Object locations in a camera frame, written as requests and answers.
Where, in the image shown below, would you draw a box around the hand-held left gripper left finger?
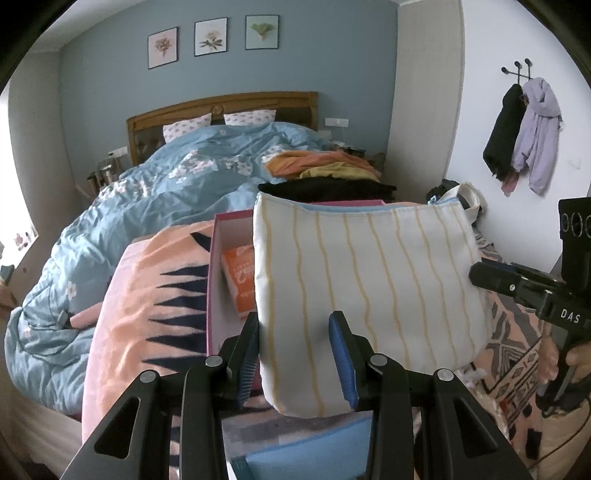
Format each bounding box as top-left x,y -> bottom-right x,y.
62,311 -> 260,480

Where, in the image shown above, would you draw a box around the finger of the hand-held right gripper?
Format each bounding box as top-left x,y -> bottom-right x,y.
482,259 -> 525,278
468,261 -> 561,319

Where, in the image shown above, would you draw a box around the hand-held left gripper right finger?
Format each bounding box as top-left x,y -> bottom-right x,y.
328,311 -> 534,480

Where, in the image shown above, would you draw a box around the pink cardboard box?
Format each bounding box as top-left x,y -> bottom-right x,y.
206,199 -> 386,402

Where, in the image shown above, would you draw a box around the orange tissue pack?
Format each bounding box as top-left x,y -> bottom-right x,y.
221,244 -> 257,321

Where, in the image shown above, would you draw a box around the white striped fabric pouch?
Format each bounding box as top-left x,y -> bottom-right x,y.
253,191 -> 492,418

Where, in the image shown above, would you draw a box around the person's right hand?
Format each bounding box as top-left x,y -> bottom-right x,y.
540,339 -> 591,386

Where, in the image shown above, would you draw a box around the white tote bag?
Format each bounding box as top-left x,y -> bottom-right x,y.
431,182 -> 485,227

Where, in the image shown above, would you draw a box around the blue and white carton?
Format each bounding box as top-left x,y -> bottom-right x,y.
230,410 -> 376,480

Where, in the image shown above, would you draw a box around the black bag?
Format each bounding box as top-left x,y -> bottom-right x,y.
427,179 -> 462,202

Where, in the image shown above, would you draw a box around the clear plastic bag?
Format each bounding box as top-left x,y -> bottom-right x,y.
459,362 -> 509,416

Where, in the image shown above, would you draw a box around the peach patterned blanket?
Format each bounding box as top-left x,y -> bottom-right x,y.
82,220 -> 591,480

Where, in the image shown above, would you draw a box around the lilac hoodie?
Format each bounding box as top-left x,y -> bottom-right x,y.
510,78 -> 564,197

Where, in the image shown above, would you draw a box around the black clothes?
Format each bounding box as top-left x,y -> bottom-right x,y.
257,178 -> 398,204

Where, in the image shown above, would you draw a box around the beige wardrobe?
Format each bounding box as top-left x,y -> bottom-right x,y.
397,0 -> 465,204

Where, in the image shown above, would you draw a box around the yellow clothes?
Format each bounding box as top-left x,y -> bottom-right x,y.
300,161 -> 382,182

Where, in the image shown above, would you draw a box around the blue floral duvet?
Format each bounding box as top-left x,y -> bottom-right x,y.
4,121 -> 342,416

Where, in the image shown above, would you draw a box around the orange clothes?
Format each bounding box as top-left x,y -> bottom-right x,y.
264,150 -> 370,178

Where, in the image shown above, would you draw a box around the white dotted pillow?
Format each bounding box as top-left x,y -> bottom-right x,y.
163,114 -> 212,143
224,110 -> 277,126

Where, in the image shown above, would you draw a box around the wooden headboard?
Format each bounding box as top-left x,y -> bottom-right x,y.
126,91 -> 319,167

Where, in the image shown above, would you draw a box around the framed pink flower picture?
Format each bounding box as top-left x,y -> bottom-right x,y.
148,28 -> 179,70

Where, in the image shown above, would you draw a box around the framed white flower picture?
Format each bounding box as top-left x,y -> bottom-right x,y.
194,17 -> 228,57

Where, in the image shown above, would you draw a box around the black wall coat hooks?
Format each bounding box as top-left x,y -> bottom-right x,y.
501,59 -> 533,85

